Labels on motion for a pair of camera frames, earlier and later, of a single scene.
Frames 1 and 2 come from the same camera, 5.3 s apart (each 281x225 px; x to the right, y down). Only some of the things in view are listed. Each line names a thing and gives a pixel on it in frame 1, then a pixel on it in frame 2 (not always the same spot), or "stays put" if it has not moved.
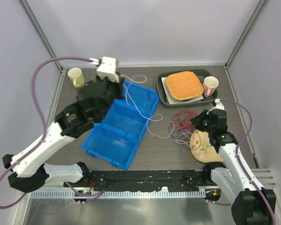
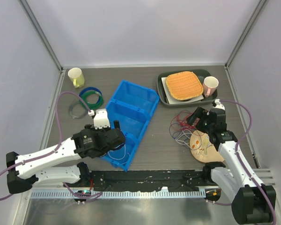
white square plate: (171, 100) stays put
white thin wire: (183, 139) stays put
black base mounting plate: (187, 180) stays put
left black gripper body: (115, 90) to (99, 131)
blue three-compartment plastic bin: (114, 140) stays put
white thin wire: (131, 81) to (129, 156)
